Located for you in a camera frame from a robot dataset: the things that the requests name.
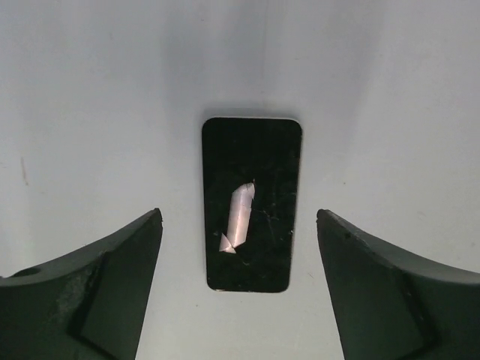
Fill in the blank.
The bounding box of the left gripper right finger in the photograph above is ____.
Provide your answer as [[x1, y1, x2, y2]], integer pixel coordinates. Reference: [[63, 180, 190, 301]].
[[317, 209, 479, 359]]

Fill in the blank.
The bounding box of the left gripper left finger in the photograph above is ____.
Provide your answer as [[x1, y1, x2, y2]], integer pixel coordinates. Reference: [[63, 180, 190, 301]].
[[1, 208, 163, 359]]

